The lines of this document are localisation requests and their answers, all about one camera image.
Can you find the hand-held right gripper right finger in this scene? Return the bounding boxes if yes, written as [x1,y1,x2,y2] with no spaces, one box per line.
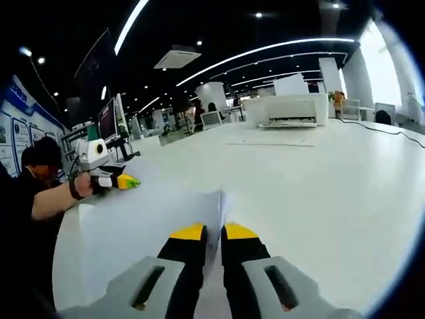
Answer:
[220,222,365,319]

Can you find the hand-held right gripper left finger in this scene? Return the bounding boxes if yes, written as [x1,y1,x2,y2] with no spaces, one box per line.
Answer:
[61,223,209,319]

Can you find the stack of printing papers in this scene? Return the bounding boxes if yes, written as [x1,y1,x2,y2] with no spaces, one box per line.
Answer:
[78,189,235,302]

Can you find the person's left hand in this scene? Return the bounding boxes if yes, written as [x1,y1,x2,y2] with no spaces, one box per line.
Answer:
[75,172,98,200]

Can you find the computer monitor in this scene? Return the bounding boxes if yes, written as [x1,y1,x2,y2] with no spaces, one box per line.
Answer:
[97,94,129,142]

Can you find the person's head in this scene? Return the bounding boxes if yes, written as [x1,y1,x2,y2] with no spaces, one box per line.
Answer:
[21,137,64,167]

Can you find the white office chair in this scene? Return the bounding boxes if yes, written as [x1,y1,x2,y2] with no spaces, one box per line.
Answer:
[201,111,224,131]
[345,98,362,118]

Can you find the person's dark clothed torso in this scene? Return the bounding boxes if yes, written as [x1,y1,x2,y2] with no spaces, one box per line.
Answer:
[0,165,72,319]

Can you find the ceiling air conditioner unit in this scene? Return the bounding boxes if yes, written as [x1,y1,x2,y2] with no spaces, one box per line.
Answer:
[153,45,203,70]

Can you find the long ceiling light strip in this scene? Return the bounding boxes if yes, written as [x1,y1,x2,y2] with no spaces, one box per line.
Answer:
[114,0,149,56]
[175,37,355,86]

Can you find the white printer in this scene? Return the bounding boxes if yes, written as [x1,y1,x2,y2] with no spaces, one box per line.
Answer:
[244,73,329,130]

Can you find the orange object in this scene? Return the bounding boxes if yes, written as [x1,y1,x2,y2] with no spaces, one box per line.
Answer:
[333,89,347,119]

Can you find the black office chair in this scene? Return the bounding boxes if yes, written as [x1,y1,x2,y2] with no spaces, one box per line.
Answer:
[374,102,396,126]

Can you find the round ceiling downlights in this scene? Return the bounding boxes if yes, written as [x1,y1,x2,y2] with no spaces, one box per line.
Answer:
[19,2,340,64]

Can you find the large bright window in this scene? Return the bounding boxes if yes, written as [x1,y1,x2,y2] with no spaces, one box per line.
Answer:
[360,19,422,107]

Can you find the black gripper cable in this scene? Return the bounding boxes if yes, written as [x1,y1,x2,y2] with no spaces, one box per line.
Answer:
[68,154,82,182]

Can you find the black wrist strap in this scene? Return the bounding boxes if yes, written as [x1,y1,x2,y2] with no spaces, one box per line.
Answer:
[68,177,84,201]

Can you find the blue framed wall poster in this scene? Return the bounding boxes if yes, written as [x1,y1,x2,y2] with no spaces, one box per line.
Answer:
[0,74,67,179]

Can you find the black power cable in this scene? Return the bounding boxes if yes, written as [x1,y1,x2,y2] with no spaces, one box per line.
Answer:
[331,116,425,149]

